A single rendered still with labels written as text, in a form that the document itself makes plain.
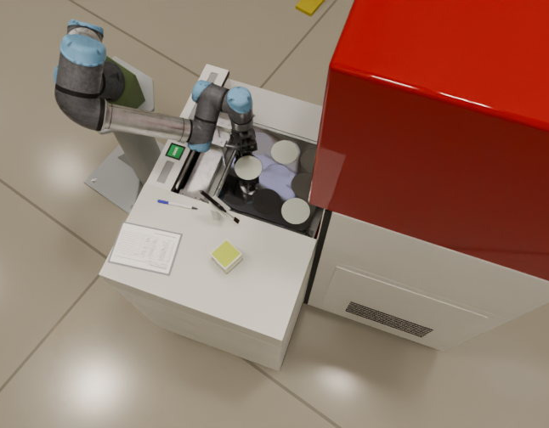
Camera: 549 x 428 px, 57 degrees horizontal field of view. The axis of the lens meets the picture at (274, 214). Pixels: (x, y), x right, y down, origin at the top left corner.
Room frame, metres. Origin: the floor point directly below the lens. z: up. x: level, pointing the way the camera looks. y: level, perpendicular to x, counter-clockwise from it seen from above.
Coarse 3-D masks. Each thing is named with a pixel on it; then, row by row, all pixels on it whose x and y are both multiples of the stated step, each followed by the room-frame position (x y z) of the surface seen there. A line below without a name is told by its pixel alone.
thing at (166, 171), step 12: (204, 72) 1.26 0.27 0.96; (216, 72) 1.26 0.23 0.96; (192, 108) 1.10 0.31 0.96; (168, 144) 0.94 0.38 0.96; (180, 144) 0.94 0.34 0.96; (156, 168) 0.84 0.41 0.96; (168, 168) 0.85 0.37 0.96; (180, 168) 0.85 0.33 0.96; (156, 180) 0.80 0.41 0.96; (168, 180) 0.80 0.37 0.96
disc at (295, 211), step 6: (294, 198) 0.76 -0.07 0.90; (288, 204) 0.74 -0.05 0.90; (294, 204) 0.74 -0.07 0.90; (300, 204) 0.74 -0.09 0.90; (306, 204) 0.74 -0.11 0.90; (282, 210) 0.71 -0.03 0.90; (288, 210) 0.71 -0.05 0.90; (294, 210) 0.71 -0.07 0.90; (300, 210) 0.71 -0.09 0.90; (306, 210) 0.71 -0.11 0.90; (288, 216) 0.69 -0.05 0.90; (294, 216) 0.69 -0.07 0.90; (300, 216) 0.69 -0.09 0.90; (306, 216) 0.69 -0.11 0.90; (294, 222) 0.66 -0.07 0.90; (300, 222) 0.66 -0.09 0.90
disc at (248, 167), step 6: (246, 156) 0.93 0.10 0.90; (252, 156) 0.93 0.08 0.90; (240, 162) 0.90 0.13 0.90; (246, 162) 0.90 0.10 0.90; (252, 162) 0.90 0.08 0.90; (258, 162) 0.90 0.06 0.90; (240, 168) 0.88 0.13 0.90; (246, 168) 0.88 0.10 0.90; (252, 168) 0.88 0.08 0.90; (258, 168) 0.88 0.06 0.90; (240, 174) 0.85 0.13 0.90; (246, 174) 0.85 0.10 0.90; (252, 174) 0.85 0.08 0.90; (258, 174) 0.85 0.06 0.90
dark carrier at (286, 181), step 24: (264, 144) 0.98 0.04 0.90; (312, 144) 0.98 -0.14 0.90; (264, 168) 0.88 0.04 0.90; (288, 168) 0.88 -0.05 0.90; (312, 168) 0.88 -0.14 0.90; (240, 192) 0.78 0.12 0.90; (264, 192) 0.78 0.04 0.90; (288, 192) 0.78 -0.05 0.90; (264, 216) 0.69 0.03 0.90; (312, 216) 0.69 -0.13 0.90
